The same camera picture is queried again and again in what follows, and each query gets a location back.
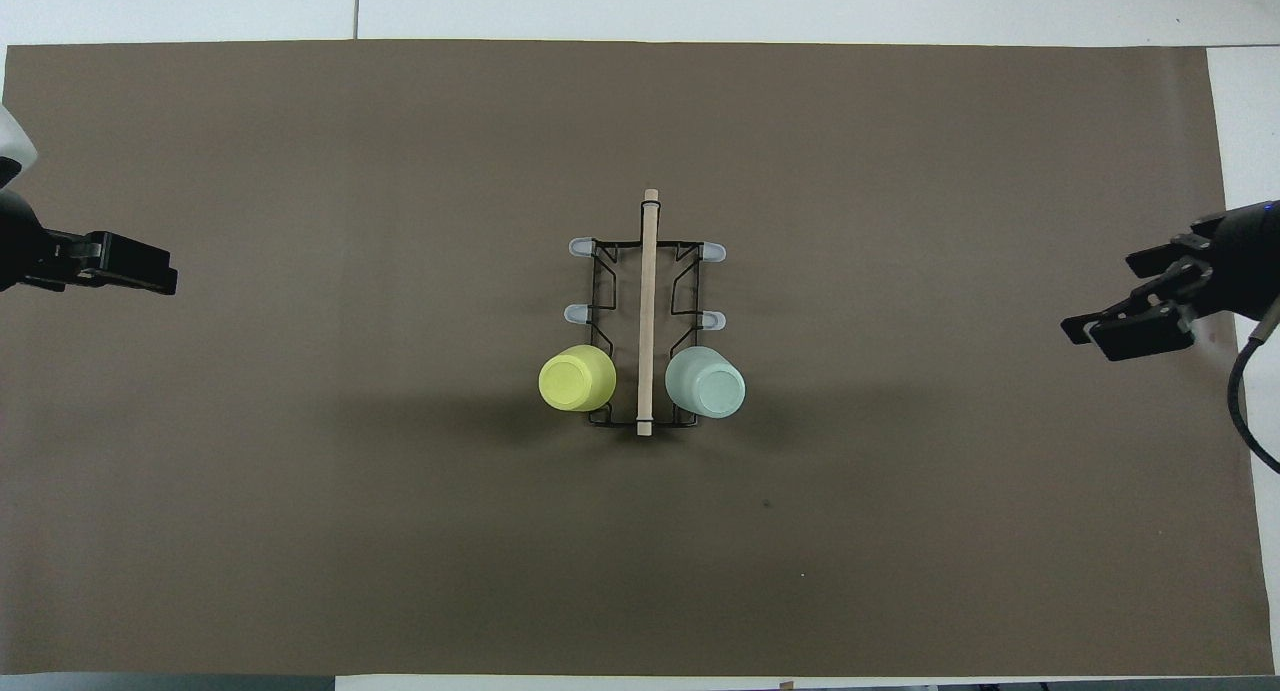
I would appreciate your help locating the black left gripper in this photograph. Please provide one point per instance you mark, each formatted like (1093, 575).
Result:
(20, 246)

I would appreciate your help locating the pale green plastic cup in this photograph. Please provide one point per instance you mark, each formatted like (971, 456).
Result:
(708, 386)

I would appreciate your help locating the brown table mat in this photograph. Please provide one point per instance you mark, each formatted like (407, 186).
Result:
(300, 531)

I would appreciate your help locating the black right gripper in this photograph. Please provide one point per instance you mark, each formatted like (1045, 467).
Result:
(1245, 261)

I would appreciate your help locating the yellow plastic cup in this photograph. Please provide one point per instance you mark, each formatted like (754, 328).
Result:
(575, 379)

